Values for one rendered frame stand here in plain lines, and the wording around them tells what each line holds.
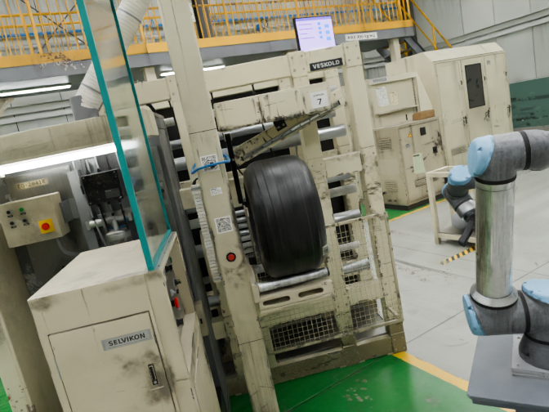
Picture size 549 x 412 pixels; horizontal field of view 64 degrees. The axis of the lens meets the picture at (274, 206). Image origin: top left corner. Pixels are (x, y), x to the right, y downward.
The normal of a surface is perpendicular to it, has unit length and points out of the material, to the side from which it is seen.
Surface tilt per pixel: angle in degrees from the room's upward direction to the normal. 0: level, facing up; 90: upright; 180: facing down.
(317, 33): 90
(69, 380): 90
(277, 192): 57
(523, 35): 90
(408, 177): 90
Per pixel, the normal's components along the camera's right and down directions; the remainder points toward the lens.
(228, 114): 0.14, 0.15
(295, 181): -0.03, -0.51
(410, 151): 0.49, 0.06
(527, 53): -0.85, 0.26
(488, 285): -0.61, 0.47
